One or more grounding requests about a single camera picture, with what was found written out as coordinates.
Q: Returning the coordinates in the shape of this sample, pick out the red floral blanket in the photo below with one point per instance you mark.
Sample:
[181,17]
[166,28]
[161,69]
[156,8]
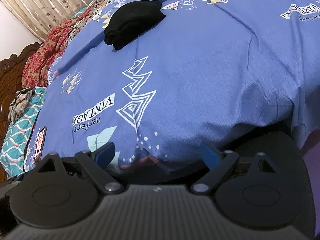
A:
[42,55]

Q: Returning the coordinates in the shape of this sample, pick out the black pants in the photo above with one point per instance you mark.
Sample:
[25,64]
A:
[132,22]

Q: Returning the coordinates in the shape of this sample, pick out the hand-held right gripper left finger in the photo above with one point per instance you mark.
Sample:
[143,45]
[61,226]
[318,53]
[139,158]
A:
[106,153]

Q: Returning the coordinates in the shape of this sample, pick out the black smartphone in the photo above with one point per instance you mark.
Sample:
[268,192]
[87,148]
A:
[40,145]

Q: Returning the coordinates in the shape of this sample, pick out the crumpled patterned scarf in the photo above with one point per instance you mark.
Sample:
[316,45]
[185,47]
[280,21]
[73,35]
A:
[21,102]

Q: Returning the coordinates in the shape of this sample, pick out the blue printed bedsheet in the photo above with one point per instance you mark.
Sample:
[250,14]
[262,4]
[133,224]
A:
[200,80]

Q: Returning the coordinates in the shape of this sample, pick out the purple garment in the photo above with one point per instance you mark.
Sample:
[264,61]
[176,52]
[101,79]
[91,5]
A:
[312,150]

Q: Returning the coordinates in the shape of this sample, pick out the beige leaf-print curtain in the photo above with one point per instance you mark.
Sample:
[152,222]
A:
[50,0]

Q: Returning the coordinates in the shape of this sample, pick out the carved wooden headboard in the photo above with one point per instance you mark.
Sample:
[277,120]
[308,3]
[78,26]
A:
[10,80]

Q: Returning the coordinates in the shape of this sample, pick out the teal wave-patterned pillow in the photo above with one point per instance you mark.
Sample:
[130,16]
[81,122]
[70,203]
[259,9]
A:
[17,140]

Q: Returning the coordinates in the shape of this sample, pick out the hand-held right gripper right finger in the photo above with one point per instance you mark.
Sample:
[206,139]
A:
[210,156]

